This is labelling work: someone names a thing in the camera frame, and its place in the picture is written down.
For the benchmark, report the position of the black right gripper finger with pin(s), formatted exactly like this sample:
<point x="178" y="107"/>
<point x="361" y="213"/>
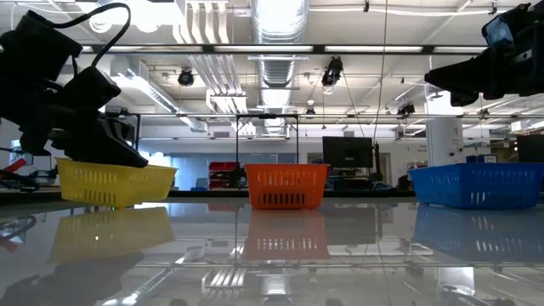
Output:
<point x="467" y="74"/>
<point x="464" y="100"/>

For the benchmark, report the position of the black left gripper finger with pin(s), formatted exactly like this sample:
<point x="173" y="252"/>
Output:
<point x="106" y="149"/>

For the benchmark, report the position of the white pillar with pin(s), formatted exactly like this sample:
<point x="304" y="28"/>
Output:
<point x="444" y="136"/>

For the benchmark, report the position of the yellow plastic basket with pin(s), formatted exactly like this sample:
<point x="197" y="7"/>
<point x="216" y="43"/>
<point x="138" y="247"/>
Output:
<point x="127" y="187"/>

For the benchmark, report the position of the red object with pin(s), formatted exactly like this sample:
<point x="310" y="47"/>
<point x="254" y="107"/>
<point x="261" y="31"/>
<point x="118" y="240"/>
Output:
<point x="15" y="165"/>

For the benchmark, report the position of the dark monitor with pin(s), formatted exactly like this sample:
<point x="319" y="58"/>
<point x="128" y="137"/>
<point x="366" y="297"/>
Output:
<point x="531" y="149"/>

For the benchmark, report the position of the blue plastic basket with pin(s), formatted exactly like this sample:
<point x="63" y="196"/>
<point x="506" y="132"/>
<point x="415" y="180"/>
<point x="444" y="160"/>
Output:
<point x="467" y="178"/>

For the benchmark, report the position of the black ceiling spotlight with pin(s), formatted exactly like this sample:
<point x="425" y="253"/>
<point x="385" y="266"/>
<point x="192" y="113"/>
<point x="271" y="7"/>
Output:
<point x="185" y="78"/>

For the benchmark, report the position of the red storage bins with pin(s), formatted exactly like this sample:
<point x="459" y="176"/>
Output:
<point x="223" y="166"/>

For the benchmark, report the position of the large black monitor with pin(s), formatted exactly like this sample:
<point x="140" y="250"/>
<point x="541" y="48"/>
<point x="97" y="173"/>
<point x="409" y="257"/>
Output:
<point x="347" y="152"/>

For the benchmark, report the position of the orange plastic basket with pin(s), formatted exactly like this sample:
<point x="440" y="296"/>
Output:
<point x="287" y="178"/>

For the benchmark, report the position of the long ceiling light bar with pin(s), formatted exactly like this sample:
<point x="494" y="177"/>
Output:
<point x="263" y="49"/>

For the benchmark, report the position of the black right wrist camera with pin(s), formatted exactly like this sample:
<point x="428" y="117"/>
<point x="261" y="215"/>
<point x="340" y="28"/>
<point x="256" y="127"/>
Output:
<point x="497" y="32"/>

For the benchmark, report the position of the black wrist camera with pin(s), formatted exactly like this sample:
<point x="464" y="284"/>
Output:
<point x="497" y="32"/>
<point x="38" y="47"/>

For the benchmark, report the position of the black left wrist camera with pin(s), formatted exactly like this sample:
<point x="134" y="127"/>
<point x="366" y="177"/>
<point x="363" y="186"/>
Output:
<point x="38" y="47"/>

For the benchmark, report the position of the hanging black camera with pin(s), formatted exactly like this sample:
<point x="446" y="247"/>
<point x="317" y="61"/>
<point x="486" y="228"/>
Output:
<point x="332" y="72"/>

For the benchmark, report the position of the silver ceiling duct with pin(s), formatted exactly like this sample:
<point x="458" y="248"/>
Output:
<point x="278" y="25"/>

